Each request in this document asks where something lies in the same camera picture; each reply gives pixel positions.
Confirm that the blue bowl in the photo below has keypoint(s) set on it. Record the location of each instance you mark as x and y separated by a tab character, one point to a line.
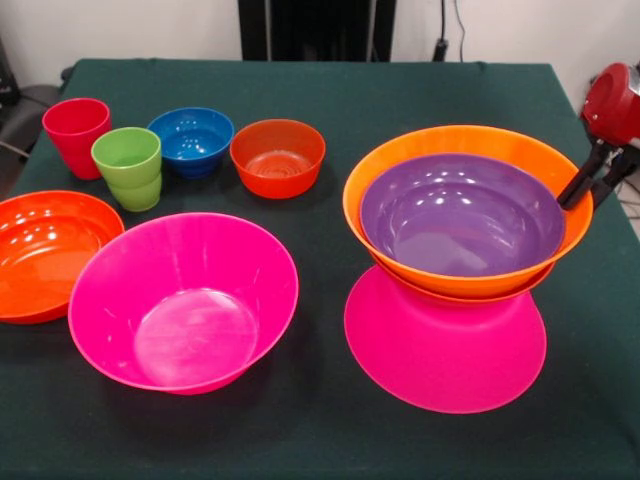
192	145

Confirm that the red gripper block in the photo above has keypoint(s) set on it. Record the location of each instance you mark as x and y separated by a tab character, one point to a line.
615	110

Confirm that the dark green tablecloth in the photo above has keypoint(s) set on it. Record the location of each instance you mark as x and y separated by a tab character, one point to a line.
300	440

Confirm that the pink bowl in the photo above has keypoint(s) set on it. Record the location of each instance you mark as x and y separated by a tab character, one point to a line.
445	360
190	325

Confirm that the orange bowl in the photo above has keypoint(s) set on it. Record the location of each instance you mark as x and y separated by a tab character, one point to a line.
450	140

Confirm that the deep red-orange bowl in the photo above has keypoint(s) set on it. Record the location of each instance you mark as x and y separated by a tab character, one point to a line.
530	292

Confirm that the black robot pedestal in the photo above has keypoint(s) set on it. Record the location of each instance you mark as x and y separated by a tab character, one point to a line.
320	30

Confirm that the green cup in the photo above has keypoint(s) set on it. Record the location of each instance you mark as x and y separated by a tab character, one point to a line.
131	175

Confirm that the black office chair base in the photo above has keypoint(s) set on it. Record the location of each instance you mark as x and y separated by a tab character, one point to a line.
35	105

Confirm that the purple bowl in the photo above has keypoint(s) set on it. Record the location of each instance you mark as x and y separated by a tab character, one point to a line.
460	225

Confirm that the shallow red-orange bowl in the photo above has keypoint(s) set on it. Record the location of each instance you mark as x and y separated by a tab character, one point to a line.
40	265

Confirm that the red cup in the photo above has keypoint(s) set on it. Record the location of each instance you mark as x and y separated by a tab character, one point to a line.
73	145

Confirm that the small red bowl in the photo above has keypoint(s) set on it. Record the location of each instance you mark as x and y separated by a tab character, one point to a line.
277	182

